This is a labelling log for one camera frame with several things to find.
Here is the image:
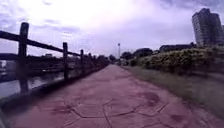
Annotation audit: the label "tall pale pole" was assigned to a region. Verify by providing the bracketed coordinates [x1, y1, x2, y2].
[116, 42, 122, 61]

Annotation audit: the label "row of trees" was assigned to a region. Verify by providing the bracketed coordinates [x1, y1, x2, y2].
[108, 47, 154, 62]

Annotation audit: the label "red stone-patterned path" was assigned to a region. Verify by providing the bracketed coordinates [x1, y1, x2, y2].
[6, 63, 224, 128]

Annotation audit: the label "low dark building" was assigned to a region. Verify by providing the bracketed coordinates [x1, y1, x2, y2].
[158, 42, 198, 54]

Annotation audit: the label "flowering hedge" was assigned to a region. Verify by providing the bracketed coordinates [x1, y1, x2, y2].
[128, 45, 224, 76]

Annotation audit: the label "dark kerb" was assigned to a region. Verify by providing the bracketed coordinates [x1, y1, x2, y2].
[0, 64, 110, 114]

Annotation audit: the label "grass strip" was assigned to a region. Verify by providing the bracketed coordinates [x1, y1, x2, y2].
[121, 65, 224, 120]

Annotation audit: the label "tall tower building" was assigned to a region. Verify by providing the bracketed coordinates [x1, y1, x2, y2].
[191, 7, 224, 48]

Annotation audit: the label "grey water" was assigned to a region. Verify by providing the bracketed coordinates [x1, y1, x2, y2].
[0, 59, 84, 100]

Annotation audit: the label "dark wooden rail fence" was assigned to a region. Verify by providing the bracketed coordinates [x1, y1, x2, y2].
[0, 21, 110, 95]

